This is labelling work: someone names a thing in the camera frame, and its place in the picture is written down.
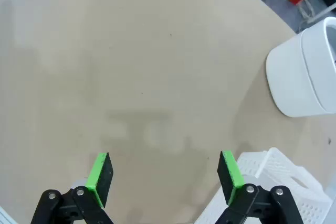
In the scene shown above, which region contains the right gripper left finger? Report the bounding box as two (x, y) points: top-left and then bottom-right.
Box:
(30, 152), (115, 224)

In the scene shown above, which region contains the white lidded trash can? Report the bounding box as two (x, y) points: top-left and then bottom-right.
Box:
(265, 16), (336, 118)

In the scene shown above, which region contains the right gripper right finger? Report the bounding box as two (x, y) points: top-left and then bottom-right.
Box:
(217, 150), (302, 224)

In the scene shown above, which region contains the white perforated plastic basket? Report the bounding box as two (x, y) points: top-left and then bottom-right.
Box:
(194, 147), (333, 224)

